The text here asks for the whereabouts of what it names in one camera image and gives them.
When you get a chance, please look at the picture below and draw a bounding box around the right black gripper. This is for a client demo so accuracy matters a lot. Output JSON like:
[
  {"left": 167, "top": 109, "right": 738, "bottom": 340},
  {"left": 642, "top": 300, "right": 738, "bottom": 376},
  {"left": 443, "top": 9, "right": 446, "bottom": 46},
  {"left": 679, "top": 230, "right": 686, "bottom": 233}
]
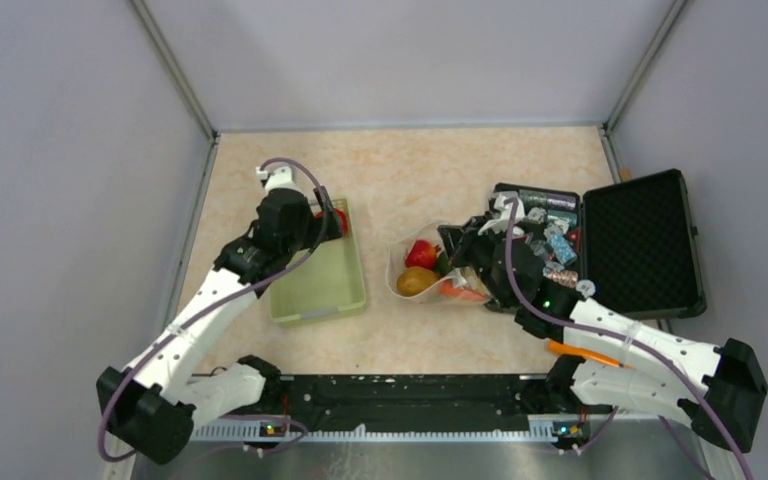
[{"left": 439, "top": 215, "right": 514, "bottom": 309}]

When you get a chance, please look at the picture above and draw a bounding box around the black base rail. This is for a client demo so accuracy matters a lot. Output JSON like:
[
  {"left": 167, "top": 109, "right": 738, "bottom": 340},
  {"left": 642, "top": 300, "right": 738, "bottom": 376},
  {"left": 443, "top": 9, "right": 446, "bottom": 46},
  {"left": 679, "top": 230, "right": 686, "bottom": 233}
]
[{"left": 235, "top": 374, "right": 589, "bottom": 434}]

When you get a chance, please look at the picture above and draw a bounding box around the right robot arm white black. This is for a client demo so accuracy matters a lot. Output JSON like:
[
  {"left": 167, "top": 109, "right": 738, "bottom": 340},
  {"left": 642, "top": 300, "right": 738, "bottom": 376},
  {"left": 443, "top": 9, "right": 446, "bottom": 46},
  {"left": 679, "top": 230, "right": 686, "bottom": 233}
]
[{"left": 437, "top": 223, "right": 768, "bottom": 453}]

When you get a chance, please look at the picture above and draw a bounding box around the orange handled tool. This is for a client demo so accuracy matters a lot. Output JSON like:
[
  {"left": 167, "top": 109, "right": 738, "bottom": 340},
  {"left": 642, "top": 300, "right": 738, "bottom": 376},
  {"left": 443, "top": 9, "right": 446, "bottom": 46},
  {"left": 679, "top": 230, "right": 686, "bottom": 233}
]
[{"left": 547, "top": 340, "right": 630, "bottom": 370}]

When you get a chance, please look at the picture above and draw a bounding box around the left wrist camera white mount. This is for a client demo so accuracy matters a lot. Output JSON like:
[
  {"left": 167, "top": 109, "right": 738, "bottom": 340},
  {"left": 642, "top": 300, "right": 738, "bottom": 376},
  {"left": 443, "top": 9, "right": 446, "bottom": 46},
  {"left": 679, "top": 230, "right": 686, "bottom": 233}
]
[{"left": 255, "top": 165, "right": 301, "bottom": 194}]

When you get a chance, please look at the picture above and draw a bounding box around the purple cable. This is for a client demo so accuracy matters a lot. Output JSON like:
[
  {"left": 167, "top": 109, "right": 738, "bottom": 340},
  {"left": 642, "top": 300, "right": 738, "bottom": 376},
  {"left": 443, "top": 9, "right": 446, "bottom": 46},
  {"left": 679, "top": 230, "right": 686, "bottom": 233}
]
[
  {"left": 503, "top": 197, "right": 756, "bottom": 480},
  {"left": 96, "top": 157, "right": 332, "bottom": 464}
]

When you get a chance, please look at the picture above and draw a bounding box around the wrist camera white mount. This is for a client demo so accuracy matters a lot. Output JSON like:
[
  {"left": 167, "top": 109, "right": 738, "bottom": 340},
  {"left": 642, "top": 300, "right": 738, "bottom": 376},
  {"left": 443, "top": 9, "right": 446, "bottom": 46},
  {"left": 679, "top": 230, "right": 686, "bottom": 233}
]
[
  {"left": 255, "top": 165, "right": 301, "bottom": 194},
  {"left": 478, "top": 191, "right": 525, "bottom": 236}
]

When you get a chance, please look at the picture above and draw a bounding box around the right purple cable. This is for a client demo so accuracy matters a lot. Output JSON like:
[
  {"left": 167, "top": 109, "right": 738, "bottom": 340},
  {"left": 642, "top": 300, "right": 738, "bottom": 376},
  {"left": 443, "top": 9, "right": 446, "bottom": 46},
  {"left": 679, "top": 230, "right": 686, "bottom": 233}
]
[{"left": 503, "top": 197, "right": 756, "bottom": 480}]

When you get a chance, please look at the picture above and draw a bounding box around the red apple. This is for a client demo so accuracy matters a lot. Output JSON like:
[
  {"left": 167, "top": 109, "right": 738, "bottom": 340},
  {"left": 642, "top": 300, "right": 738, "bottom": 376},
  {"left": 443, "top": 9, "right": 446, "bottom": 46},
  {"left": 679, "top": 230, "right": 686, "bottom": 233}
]
[{"left": 404, "top": 239, "right": 441, "bottom": 270}]

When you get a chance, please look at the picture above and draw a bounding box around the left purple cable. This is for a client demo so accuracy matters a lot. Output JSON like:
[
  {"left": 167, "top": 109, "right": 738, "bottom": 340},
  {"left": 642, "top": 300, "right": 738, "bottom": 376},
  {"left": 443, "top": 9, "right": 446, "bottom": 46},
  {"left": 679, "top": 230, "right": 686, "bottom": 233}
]
[{"left": 96, "top": 157, "right": 332, "bottom": 464}]

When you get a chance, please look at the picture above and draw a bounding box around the clear polka dot zip bag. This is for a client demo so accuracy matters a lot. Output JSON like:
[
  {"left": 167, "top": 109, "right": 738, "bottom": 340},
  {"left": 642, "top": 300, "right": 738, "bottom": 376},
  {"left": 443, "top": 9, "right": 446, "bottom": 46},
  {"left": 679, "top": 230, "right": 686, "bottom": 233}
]
[{"left": 386, "top": 221, "right": 490, "bottom": 306}]

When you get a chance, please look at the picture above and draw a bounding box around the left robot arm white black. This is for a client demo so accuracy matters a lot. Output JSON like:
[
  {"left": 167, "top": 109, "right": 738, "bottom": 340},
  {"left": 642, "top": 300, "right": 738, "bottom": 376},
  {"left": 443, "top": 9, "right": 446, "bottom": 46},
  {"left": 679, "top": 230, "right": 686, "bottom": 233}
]
[{"left": 96, "top": 187, "right": 343, "bottom": 465}]

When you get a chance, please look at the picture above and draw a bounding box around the brown potato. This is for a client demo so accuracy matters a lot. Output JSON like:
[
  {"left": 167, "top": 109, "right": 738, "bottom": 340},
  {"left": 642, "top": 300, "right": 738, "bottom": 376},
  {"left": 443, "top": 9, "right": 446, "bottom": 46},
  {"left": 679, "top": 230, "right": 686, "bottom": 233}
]
[{"left": 396, "top": 266, "right": 440, "bottom": 297}]

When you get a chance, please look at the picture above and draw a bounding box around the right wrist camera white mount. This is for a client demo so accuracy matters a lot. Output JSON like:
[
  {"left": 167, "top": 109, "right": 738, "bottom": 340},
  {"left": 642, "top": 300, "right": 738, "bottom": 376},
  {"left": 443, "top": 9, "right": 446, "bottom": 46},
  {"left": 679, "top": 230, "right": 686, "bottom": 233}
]
[{"left": 478, "top": 191, "right": 525, "bottom": 236}]

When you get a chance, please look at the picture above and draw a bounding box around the black case with poker chips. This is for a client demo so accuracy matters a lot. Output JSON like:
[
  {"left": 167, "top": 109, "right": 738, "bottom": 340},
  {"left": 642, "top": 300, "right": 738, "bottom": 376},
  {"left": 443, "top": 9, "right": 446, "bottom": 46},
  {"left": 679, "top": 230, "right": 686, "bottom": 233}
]
[{"left": 492, "top": 169, "right": 707, "bottom": 320}]

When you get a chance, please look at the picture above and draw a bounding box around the green perforated plastic basket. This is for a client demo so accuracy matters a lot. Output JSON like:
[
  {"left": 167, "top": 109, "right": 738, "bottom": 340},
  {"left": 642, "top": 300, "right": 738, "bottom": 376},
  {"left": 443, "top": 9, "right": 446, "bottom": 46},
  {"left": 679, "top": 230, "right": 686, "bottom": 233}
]
[{"left": 268, "top": 196, "right": 367, "bottom": 327}]

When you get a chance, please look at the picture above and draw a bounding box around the dark green avocado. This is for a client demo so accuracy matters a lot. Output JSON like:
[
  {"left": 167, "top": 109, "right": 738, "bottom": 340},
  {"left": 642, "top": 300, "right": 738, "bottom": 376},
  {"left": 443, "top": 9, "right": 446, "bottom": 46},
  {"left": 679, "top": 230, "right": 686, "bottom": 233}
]
[{"left": 433, "top": 251, "right": 454, "bottom": 277}]

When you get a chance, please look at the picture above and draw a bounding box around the red bell pepper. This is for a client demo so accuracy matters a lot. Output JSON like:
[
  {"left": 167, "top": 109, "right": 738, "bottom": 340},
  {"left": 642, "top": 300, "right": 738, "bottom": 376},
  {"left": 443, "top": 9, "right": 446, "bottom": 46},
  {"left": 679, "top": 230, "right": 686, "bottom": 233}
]
[{"left": 313, "top": 208, "right": 349, "bottom": 240}]

